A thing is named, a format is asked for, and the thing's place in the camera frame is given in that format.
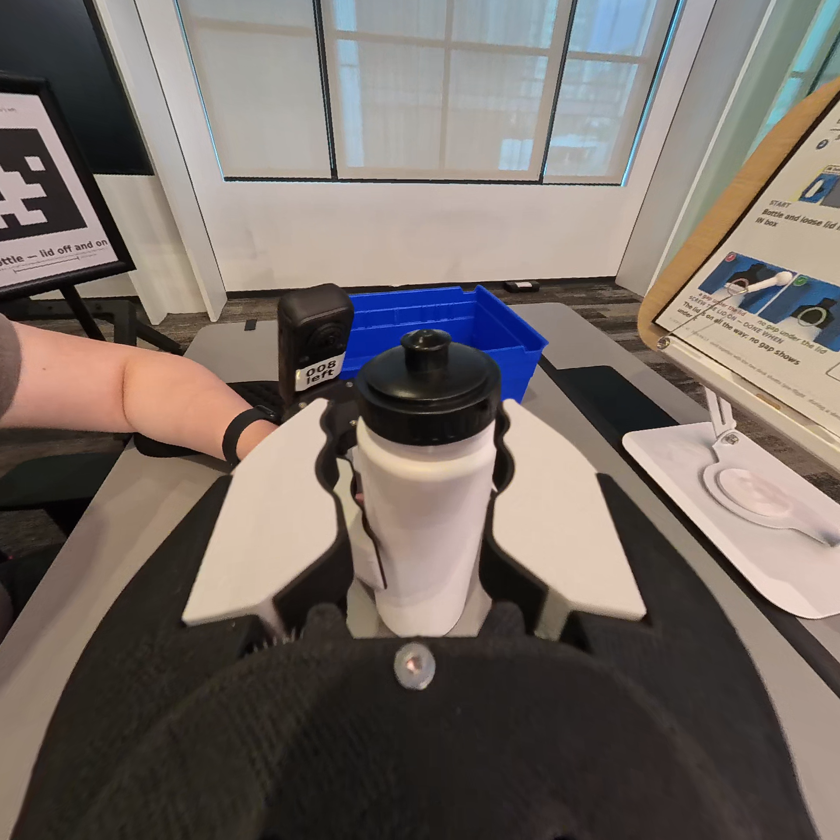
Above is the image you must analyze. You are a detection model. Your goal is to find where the person's left forearm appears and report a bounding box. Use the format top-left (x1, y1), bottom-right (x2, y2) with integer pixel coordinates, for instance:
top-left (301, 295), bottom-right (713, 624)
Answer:
top-left (12, 322), bottom-right (231, 455)

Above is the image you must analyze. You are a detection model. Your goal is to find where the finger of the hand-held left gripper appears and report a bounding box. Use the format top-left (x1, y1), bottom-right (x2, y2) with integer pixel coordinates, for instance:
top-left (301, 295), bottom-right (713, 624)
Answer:
top-left (333, 459), bottom-right (389, 592)

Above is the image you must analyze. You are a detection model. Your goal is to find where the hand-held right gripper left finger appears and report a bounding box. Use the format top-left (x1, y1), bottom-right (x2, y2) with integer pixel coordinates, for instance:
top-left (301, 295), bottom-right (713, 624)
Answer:
top-left (182, 398), bottom-right (355, 647)

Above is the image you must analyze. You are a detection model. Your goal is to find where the large dark wall screen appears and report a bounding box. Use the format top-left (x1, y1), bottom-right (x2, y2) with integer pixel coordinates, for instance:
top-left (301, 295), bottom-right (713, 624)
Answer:
top-left (0, 0), bottom-right (156, 177)

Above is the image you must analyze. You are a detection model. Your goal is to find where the person's left hand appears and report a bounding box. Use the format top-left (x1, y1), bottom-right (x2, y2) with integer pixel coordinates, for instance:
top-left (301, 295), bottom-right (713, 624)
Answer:
top-left (238, 420), bottom-right (280, 462)

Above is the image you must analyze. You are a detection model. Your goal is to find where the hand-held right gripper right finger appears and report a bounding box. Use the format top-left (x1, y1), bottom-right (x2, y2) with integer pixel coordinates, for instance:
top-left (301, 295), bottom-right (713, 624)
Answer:
top-left (481, 398), bottom-right (648, 643)

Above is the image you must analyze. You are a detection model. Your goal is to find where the black bottle lid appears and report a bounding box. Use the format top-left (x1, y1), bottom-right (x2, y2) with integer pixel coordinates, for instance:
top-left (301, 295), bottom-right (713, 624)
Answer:
top-left (356, 329), bottom-right (503, 448)

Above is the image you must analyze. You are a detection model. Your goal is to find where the black mesh wrist rest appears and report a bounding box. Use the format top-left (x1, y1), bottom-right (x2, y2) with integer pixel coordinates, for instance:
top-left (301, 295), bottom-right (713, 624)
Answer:
top-left (134, 381), bottom-right (284, 459)

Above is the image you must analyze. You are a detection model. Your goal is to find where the black wrist band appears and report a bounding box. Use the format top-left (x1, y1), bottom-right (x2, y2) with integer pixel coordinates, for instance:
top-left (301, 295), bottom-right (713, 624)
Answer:
top-left (222, 406), bottom-right (280, 464)

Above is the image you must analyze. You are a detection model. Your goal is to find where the black framed sign stand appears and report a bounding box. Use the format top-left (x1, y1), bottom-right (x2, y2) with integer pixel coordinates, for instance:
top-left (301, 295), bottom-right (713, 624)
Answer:
top-left (0, 72), bottom-right (185, 357)

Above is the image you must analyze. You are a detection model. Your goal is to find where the instruction board on white stand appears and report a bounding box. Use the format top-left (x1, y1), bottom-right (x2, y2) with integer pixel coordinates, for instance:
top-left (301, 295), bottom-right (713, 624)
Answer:
top-left (622, 79), bottom-right (840, 620)

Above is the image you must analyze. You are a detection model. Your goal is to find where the printed instruction sheet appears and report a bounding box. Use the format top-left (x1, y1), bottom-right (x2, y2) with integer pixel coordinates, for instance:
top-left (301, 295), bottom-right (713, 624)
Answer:
top-left (656, 92), bottom-right (840, 431)

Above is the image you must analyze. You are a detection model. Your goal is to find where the blue plastic bin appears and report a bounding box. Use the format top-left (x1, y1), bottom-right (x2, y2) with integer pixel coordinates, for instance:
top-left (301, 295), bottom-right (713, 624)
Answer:
top-left (344, 284), bottom-right (550, 404)

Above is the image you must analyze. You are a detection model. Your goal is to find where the white plastic bottle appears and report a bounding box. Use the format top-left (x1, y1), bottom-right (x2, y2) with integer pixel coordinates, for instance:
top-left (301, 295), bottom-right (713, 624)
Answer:
top-left (354, 420), bottom-right (497, 637)

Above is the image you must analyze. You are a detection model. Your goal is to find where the black rectangular table pad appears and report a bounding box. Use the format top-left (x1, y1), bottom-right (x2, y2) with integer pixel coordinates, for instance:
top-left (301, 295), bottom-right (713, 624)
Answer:
top-left (554, 365), bottom-right (678, 435)

